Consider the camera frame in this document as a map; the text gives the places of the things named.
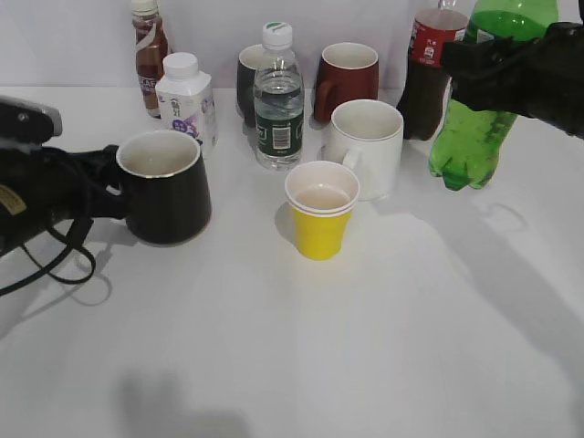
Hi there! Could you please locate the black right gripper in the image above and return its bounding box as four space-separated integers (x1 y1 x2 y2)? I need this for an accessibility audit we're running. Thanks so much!
441 22 583 139

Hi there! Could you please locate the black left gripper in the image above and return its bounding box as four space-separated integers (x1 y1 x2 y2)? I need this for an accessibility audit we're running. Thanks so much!
1 96 129 256

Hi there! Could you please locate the black mug with white interior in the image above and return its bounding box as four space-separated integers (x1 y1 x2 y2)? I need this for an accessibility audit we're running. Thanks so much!
115 130 212 245

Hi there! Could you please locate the green plastic soda bottle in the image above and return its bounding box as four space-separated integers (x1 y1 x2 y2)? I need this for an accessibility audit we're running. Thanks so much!
429 1 558 191

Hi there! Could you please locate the white ceramic mug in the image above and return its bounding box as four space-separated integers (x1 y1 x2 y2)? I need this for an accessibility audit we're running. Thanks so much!
321 99 403 201

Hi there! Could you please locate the dark red ceramic mug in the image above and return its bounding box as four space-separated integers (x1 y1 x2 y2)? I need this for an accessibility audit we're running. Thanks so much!
313 42 380 123

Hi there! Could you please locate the dark grey mug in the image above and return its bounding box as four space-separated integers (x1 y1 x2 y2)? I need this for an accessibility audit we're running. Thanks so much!
236 44 264 128

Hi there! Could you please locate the cola bottle with red label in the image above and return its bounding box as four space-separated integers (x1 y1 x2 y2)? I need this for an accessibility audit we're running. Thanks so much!
397 1 468 141

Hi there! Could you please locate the brown coffee drink bottle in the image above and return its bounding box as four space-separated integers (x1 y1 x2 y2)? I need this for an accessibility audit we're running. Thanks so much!
130 0 172 119

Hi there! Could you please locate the clear water bottle green label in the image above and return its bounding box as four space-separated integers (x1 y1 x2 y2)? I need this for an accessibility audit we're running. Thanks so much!
253 21 305 171

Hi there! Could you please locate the yellow paper cup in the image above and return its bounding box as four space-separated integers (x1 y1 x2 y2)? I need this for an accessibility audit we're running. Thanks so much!
285 161 360 260

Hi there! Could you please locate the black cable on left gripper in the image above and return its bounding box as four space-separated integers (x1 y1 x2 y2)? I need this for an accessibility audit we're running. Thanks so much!
0 150 124 297

